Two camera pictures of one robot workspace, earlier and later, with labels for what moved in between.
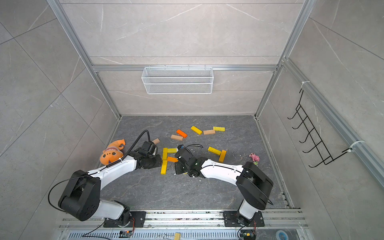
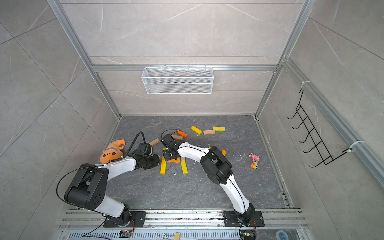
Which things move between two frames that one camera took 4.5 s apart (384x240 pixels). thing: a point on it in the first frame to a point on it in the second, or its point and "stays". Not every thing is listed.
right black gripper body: [182, 169] to [169, 155]
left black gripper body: [154, 161] stays
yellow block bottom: [164, 167] stays
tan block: [157, 140] stays
